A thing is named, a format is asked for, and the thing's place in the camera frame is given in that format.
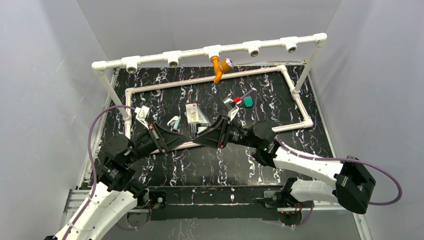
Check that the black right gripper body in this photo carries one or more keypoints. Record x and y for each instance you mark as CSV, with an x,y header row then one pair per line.
x,y
230,133

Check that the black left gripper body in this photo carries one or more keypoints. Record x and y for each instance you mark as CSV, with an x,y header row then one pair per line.
x,y
159,137

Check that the chrome metal faucet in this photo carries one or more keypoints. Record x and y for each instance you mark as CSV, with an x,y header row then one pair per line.
x,y
194,130

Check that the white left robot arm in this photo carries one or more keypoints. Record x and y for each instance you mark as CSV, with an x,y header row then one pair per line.
x,y
114,191

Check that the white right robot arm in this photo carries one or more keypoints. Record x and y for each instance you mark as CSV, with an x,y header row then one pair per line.
x,y
346,182

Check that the clear plastic instruction bag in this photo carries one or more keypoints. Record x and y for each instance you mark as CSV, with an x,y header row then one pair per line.
x,y
204,122

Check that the white blue tape roll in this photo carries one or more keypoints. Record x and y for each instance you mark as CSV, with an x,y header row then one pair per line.
x,y
174,122

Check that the small white red box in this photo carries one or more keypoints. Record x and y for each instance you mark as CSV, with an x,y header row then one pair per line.
x,y
192,113

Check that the green tape roll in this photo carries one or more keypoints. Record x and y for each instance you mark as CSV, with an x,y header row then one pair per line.
x,y
247,102

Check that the orange plastic faucet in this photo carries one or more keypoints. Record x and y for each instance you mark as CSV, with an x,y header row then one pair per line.
x,y
220,67

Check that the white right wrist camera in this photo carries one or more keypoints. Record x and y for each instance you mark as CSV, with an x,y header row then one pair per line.
x,y
232,106

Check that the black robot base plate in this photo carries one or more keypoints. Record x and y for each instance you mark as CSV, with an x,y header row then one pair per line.
x,y
266,202

